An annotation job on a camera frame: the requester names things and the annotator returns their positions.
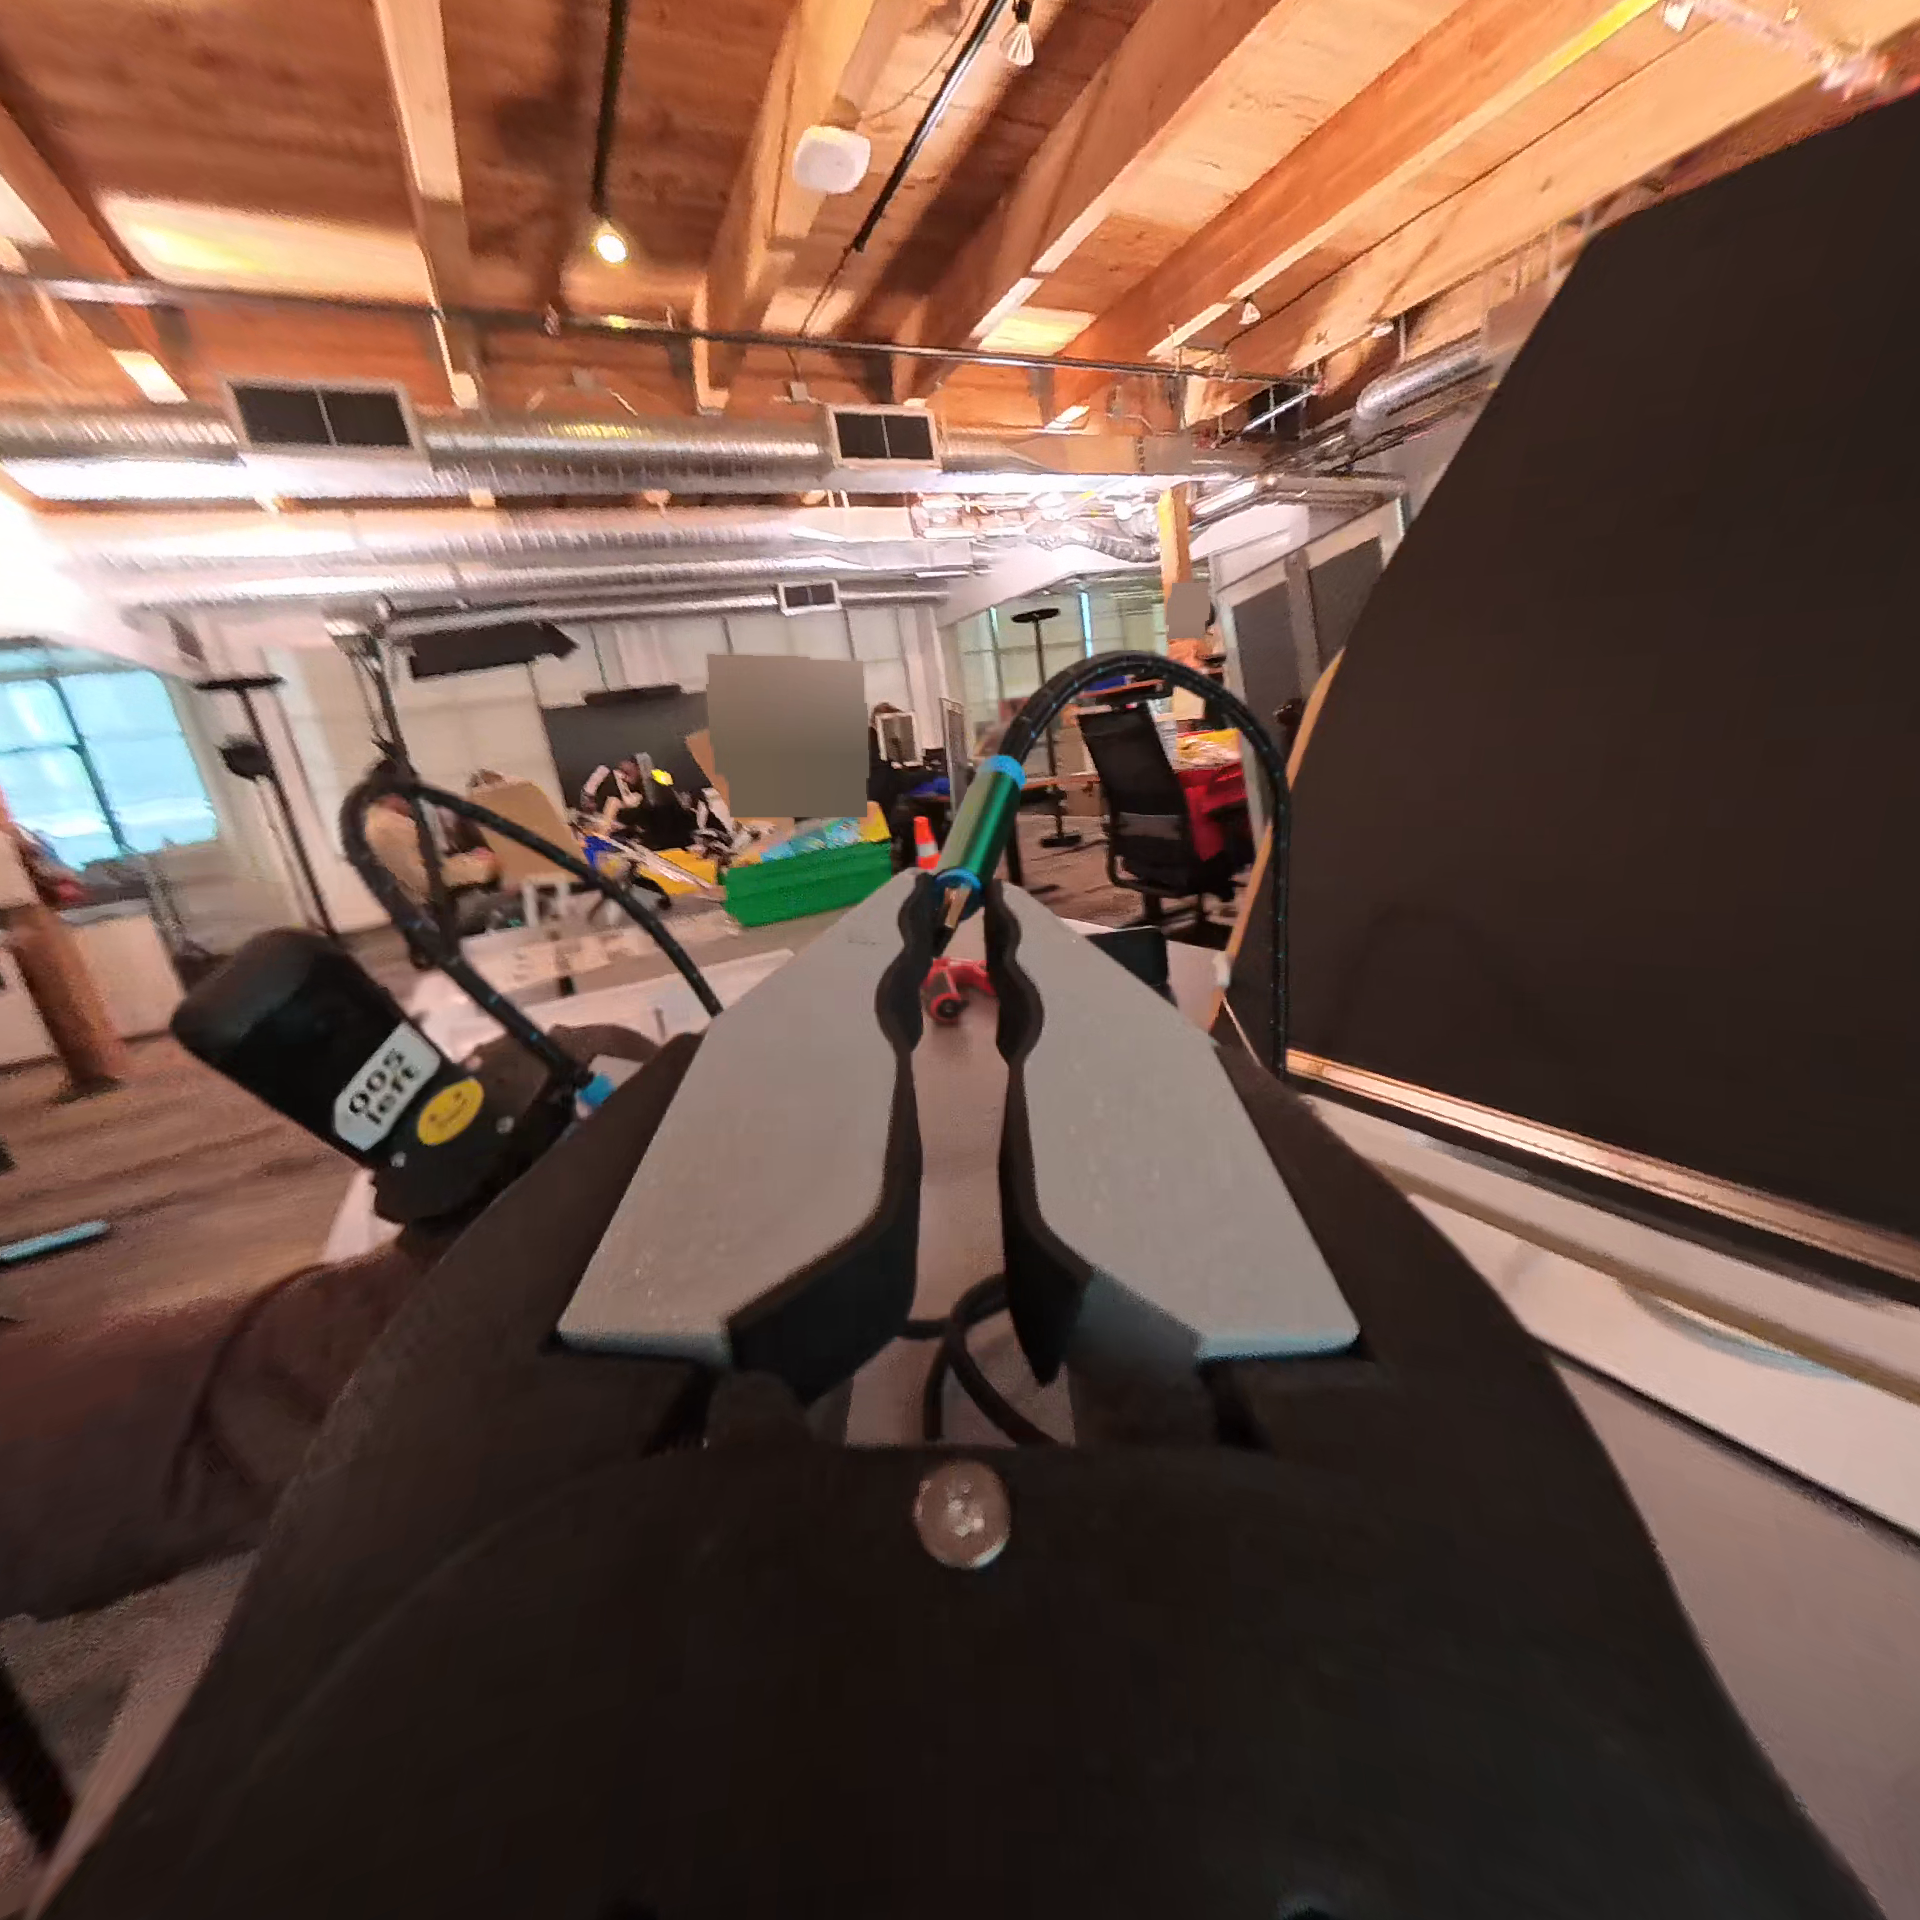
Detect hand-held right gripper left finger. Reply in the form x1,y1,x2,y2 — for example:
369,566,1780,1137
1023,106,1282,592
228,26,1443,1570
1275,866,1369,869
552,872,933,1407

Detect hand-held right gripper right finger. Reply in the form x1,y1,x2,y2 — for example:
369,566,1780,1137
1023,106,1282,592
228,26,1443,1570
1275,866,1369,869
985,883,1364,1387

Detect black braided HDMI cable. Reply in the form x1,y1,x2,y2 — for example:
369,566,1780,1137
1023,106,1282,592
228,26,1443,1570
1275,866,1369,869
338,773,730,1121
925,650,1295,1076

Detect person's left forearm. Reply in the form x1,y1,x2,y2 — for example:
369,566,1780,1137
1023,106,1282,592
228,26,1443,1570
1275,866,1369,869
0,1220,440,1627

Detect green plastic crates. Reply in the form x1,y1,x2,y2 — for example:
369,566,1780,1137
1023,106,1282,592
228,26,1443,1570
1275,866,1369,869
720,840,898,931

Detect red storage bin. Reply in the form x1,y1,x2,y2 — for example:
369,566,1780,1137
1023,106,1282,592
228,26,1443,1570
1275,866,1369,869
1182,757,1255,866

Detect black office chair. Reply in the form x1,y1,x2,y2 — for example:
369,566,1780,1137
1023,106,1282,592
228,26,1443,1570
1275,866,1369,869
1074,699,1255,927

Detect black overhead light panel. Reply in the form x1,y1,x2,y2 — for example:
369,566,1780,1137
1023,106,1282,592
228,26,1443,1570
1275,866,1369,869
404,618,579,687

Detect black display board on stand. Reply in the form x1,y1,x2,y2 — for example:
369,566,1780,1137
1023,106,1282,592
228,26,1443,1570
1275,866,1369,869
1205,89,1920,1536

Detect orange support post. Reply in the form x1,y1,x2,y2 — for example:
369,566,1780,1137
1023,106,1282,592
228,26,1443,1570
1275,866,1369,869
0,806,138,1097

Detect silver ventilation duct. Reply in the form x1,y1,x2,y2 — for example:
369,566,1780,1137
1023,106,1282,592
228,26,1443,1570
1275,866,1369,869
43,507,980,609
0,398,1405,507

